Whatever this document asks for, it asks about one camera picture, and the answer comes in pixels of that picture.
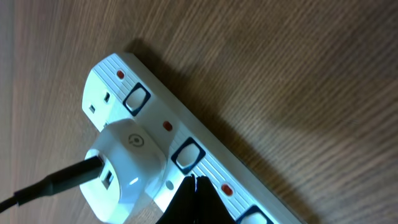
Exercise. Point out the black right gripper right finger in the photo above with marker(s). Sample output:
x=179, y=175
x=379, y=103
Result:
x=209, y=207

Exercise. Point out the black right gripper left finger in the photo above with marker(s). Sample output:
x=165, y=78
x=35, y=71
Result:
x=181, y=209

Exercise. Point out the white power strip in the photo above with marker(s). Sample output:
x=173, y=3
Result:
x=121, y=87

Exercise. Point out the white USB charger plug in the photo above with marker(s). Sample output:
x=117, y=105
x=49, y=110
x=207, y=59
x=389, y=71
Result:
x=132, y=173

